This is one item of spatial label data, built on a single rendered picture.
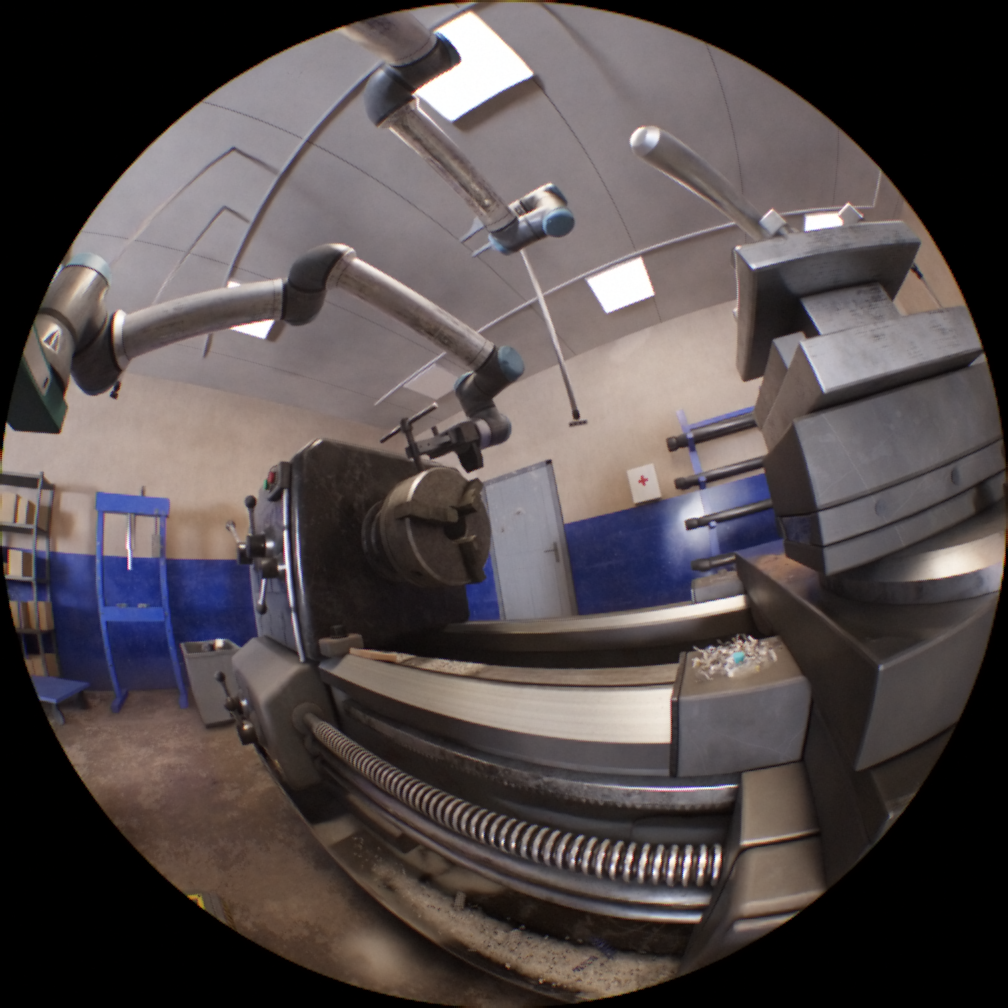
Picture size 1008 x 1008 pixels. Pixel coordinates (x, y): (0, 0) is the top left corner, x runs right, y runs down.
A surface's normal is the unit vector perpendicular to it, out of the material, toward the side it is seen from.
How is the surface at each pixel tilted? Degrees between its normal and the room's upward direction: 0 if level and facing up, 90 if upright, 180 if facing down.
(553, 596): 90
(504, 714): 36
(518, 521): 90
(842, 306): 90
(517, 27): 180
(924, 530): 90
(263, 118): 180
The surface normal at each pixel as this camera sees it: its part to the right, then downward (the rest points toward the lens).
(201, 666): 0.86, -0.22
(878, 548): -0.59, -0.06
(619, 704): -0.46, -0.82
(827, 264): 0.15, 0.97
